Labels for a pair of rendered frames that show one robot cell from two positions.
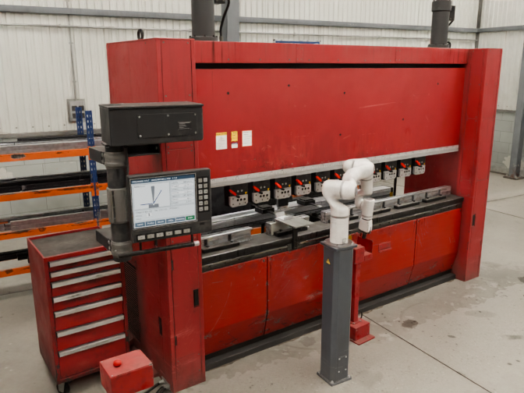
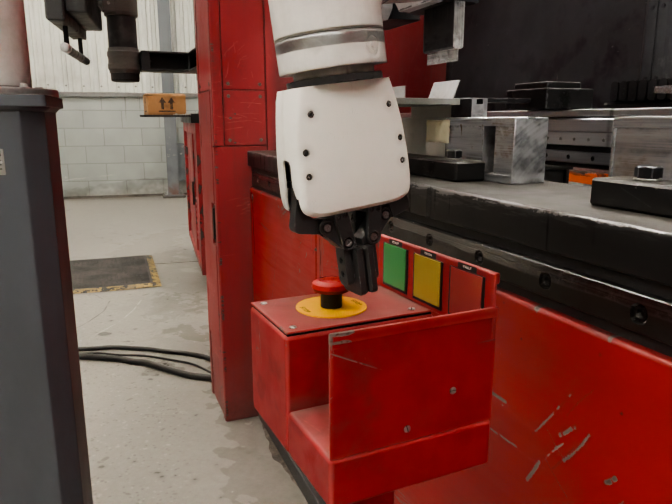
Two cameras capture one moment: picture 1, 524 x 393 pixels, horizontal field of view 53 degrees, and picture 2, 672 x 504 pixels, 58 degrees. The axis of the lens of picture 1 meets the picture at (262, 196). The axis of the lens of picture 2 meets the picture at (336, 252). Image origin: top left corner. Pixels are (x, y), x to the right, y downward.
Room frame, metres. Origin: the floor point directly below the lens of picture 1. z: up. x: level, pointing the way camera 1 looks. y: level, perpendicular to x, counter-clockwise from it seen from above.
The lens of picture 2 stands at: (3.98, -1.29, 0.97)
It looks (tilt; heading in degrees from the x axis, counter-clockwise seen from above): 12 degrees down; 103
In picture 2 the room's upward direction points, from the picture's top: straight up
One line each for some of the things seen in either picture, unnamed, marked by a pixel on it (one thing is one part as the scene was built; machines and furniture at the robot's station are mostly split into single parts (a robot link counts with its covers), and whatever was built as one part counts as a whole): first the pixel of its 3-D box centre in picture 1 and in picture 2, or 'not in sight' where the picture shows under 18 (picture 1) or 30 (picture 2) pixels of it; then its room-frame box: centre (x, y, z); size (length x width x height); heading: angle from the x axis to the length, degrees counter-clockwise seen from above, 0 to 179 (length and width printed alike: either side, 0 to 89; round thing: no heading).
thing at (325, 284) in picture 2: not in sight; (331, 295); (3.84, -0.71, 0.79); 0.04 x 0.04 x 0.04
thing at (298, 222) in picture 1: (294, 221); (364, 102); (3.79, -0.24, 1.00); 0.26 x 0.18 x 0.01; 35
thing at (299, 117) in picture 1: (346, 118); not in sight; (4.28, -0.69, 1.72); 3.00 x 0.08 x 0.80; 125
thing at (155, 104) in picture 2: not in sight; (164, 105); (2.30, 1.79, 1.04); 0.30 x 0.26 x 0.12; 120
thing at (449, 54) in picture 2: (282, 203); (442, 34); (3.91, -0.16, 1.11); 0.10 x 0.02 x 0.10; 125
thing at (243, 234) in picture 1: (221, 238); not in sight; (3.59, 0.29, 0.92); 0.50 x 0.06 x 0.10; 125
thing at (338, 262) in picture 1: (336, 312); (25, 409); (3.27, -0.51, 0.50); 0.18 x 0.18 x 1.00; 30
